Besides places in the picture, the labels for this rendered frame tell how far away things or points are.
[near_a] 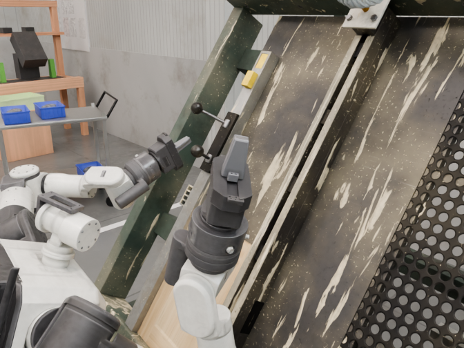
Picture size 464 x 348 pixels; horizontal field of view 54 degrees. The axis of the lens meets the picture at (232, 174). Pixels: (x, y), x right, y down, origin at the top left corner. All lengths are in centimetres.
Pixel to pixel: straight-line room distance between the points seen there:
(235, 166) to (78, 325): 34
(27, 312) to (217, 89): 104
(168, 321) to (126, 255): 35
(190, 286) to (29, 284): 29
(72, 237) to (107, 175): 41
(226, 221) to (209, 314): 16
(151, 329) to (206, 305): 72
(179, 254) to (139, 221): 87
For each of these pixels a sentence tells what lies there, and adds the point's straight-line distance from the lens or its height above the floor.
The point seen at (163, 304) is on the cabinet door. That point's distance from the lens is 142.
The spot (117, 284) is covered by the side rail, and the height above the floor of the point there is 92.
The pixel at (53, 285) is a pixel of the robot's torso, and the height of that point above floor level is 135.
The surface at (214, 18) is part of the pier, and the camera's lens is 474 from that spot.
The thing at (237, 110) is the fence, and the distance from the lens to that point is 143.
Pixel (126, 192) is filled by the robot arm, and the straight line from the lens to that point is 128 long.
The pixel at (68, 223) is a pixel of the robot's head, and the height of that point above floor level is 143.
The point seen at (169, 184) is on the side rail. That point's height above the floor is 124.
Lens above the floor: 181
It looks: 19 degrees down
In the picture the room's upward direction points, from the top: straight up
